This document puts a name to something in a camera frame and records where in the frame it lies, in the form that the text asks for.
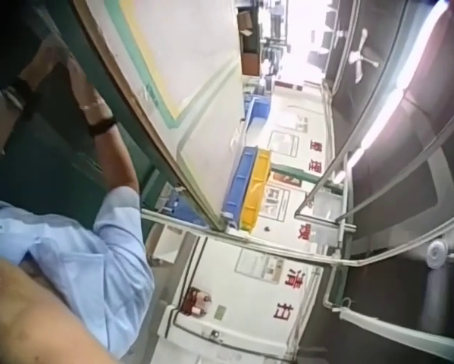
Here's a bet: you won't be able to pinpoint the person's right hand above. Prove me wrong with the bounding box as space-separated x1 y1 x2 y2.
65 56 114 127

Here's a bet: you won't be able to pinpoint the person's left hand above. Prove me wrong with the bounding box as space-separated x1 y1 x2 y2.
19 41 67 95

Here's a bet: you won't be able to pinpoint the black wrist band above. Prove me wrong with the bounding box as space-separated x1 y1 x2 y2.
86 115 118 138
5 77 42 115

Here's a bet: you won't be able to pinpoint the green work table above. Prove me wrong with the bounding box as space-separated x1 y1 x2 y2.
0 0 228 233

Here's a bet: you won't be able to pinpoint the blue bin under table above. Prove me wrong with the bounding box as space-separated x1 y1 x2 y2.
161 188 213 229

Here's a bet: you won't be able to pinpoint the brown wooden cabinet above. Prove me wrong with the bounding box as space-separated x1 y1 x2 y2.
238 0 270 77

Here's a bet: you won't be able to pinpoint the small blue plastic crate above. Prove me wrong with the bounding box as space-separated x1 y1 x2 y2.
243 95 274 130

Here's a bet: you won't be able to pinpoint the long blue plastic crate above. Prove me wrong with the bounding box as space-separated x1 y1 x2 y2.
221 146 266 229

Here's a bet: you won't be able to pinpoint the yellow plastic crate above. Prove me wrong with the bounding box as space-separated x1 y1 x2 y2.
240 147 274 234

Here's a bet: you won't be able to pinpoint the red fire alarm box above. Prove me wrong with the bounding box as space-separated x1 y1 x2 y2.
180 287 213 319

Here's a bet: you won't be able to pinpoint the white ceiling fan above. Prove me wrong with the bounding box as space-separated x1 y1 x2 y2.
346 29 381 85

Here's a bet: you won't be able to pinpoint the fluorescent tube light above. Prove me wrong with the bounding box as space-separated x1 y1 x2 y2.
357 86 415 155

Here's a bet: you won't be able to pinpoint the white wall notice sheet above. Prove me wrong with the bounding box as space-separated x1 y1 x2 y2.
262 187 291 220
267 130 301 157
234 249 285 286

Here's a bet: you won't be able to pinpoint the metal pipe frame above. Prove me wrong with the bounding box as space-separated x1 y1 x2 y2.
293 75 454 274

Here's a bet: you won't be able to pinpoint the white wall fan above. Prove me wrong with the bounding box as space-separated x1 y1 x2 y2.
426 237 454 271

